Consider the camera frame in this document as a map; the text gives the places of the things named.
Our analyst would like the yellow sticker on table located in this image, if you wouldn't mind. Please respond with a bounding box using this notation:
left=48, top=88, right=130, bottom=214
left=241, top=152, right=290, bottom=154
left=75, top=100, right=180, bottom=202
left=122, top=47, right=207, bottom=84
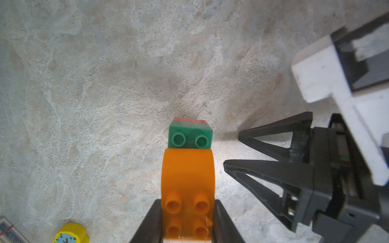
left=53, top=223, right=90, bottom=243

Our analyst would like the orange curved lego brick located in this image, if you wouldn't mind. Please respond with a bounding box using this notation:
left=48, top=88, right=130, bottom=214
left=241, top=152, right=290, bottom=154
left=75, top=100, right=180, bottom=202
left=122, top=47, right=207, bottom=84
left=161, top=148, right=215, bottom=242

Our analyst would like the playing card box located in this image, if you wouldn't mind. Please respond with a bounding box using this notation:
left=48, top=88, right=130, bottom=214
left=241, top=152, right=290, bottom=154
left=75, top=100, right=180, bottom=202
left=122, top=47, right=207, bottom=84
left=0, top=217, right=29, bottom=243

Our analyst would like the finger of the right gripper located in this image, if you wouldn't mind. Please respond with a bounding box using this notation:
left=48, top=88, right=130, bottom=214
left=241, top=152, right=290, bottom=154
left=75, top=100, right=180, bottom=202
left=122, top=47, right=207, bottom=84
left=238, top=112, right=313, bottom=163
left=223, top=160, right=314, bottom=232

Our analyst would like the red lego brick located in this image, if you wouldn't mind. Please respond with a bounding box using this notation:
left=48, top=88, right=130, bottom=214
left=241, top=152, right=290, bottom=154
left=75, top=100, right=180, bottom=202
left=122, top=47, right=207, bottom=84
left=173, top=117, right=208, bottom=125

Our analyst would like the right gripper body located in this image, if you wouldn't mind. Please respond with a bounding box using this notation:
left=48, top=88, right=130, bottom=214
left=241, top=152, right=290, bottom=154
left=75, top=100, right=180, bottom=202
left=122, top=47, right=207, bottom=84
left=285, top=113, right=389, bottom=243

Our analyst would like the green lego brick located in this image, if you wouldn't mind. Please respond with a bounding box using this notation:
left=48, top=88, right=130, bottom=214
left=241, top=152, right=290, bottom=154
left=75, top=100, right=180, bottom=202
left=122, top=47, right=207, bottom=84
left=168, top=121, right=213, bottom=149

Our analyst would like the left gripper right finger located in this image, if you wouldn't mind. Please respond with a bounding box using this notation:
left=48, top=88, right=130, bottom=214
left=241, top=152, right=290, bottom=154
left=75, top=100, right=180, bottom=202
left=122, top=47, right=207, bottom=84
left=212, top=199, right=245, bottom=243

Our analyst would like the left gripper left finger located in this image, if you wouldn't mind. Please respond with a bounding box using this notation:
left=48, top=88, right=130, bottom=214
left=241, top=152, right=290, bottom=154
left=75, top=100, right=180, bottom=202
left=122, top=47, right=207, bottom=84
left=130, top=199, right=163, bottom=243

